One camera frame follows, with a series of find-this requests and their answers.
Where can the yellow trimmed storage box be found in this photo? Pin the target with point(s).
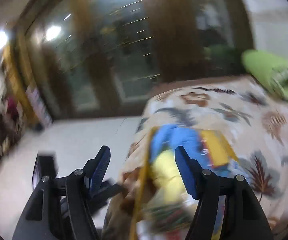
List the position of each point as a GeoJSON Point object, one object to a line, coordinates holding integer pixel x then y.
{"type": "Point", "coordinates": [144, 180]}

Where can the green quilt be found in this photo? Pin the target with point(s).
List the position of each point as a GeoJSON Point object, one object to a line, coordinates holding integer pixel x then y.
{"type": "Point", "coordinates": [259, 65]}

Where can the leaf print blanket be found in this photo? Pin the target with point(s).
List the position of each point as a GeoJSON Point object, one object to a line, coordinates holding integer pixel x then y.
{"type": "Point", "coordinates": [234, 120]}

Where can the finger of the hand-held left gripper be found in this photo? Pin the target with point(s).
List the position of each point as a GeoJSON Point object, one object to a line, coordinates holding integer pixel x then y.
{"type": "Point", "coordinates": [110, 190]}

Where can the yellow packet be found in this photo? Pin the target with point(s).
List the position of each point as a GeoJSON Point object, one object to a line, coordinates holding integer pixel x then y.
{"type": "Point", "coordinates": [219, 147]}

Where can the row of white printed boxes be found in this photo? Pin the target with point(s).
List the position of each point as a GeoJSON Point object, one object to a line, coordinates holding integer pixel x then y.
{"type": "Point", "coordinates": [38, 105]}

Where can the wooden glass door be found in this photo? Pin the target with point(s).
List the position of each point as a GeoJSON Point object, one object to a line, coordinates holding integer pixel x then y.
{"type": "Point", "coordinates": [96, 62]}
{"type": "Point", "coordinates": [176, 30]}

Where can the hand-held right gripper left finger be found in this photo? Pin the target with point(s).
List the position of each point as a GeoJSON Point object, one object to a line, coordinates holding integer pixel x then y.
{"type": "Point", "coordinates": [99, 171]}

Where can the golden wooden door frame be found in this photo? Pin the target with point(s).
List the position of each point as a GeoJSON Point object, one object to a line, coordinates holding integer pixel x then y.
{"type": "Point", "coordinates": [16, 80]}

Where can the yellow towel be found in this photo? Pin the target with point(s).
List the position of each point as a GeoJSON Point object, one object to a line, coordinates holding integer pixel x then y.
{"type": "Point", "coordinates": [166, 172]}

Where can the blue towel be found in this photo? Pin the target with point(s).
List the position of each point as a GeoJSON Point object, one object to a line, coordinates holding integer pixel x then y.
{"type": "Point", "coordinates": [169, 140]}

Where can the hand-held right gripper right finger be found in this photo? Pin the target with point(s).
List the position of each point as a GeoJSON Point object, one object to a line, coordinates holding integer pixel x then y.
{"type": "Point", "coordinates": [187, 176]}

